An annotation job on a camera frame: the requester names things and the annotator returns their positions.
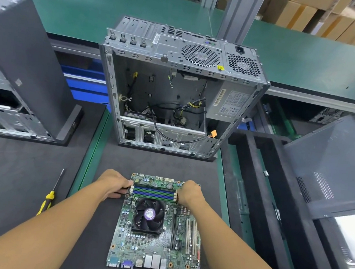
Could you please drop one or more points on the person's left hand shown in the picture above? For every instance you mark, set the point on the person's left hand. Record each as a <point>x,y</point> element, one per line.
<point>114,183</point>

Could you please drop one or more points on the person's right hand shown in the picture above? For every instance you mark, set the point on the person's right hand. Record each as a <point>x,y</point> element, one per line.
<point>191,195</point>

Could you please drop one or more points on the black CPU fan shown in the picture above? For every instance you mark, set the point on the black CPU fan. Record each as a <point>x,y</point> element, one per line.
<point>149,214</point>

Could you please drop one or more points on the green motherboard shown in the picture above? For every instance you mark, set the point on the green motherboard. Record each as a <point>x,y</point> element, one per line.
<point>154,255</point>

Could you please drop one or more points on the dark grey computer case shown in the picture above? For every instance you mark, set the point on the dark grey computer case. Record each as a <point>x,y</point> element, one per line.
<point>191,53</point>

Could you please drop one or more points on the silver computer case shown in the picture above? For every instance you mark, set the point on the silver computer case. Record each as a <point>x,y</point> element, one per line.
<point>28,64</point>

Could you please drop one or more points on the grey case side panel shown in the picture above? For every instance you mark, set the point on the grey case side panel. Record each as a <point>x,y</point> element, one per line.
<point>336,165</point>

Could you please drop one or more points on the distant computer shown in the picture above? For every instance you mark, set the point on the distant computer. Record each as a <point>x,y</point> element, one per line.
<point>326,116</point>

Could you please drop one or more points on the person's left forearm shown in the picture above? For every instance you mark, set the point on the person's left forearm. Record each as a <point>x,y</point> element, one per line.
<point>39,232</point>

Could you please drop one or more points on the person's right forearm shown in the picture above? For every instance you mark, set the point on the person's right forearm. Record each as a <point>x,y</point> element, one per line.
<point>241,256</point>

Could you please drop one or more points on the black divided foam tray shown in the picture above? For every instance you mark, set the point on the black divided foam tray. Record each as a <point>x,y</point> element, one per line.
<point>264,202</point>

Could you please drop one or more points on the silver power supply unit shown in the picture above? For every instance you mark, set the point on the silver power supply unit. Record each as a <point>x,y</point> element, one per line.
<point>230,103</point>

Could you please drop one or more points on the blue plastic crate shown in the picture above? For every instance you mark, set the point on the blue plastic crate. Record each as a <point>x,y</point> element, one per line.
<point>85,87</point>

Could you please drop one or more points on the grey metal conveyor plate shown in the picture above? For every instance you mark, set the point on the grey metal conveyor plate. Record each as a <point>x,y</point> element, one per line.
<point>353,238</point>

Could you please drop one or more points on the long green workbench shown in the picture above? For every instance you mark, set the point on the long green workbench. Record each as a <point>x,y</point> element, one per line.
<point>71,6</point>

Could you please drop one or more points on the stack of brown cardboard boxes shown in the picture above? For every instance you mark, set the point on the stack of brown cardboard boxes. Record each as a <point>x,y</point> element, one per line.
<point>324,19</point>

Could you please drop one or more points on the thick aluminium frame post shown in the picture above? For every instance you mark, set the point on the thick aluminium frame post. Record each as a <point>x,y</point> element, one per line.
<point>241,8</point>

